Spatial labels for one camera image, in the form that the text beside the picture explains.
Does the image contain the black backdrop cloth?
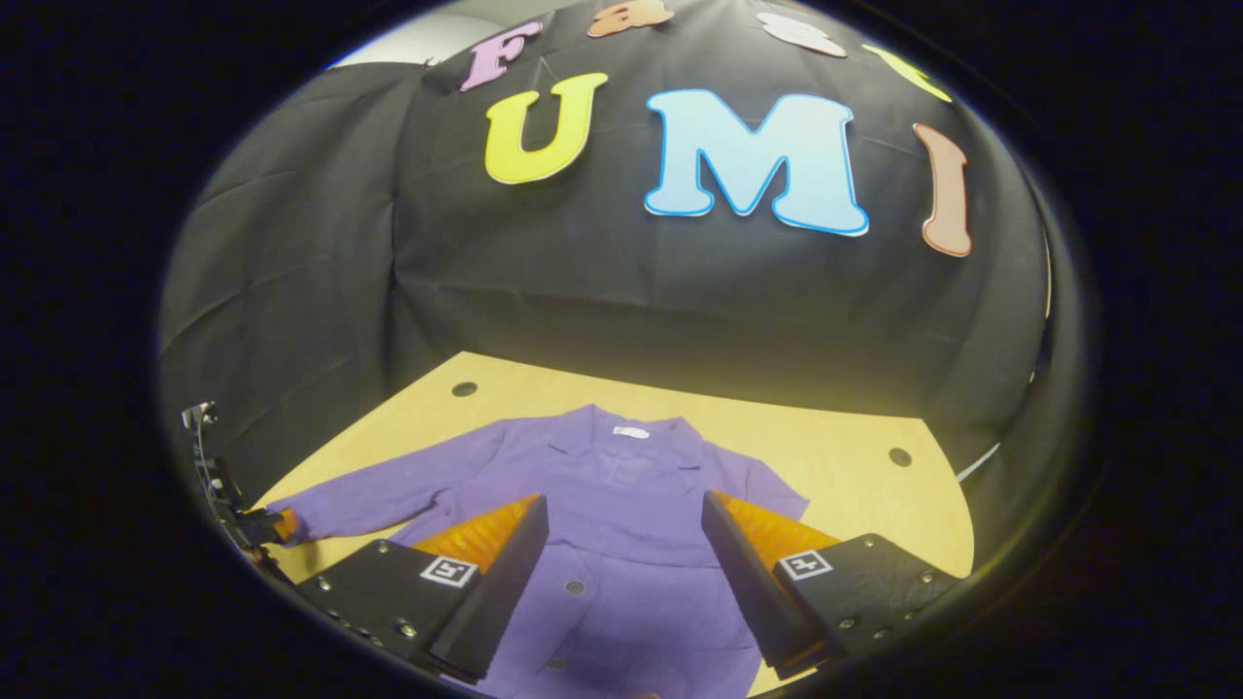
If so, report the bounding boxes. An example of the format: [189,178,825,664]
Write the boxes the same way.
[158,0,1055,486]

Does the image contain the purple button shirt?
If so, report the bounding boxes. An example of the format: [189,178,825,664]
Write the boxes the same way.
[267,404,812,699]

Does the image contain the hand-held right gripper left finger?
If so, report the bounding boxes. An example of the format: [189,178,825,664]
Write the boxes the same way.
[294,493,551,682]

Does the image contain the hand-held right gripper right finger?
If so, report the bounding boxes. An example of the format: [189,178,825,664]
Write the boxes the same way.
[701,489,962,681]

